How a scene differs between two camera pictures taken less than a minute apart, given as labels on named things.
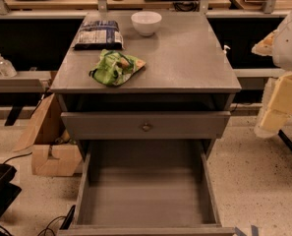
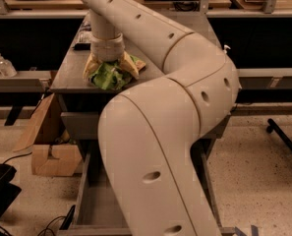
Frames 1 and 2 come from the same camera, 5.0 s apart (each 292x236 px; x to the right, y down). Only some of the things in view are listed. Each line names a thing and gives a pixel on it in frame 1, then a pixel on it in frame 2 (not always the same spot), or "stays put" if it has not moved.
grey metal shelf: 25,82 stays put
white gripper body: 289,43 to 107,50
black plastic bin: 1,191 stays put
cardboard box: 53,150 stays put
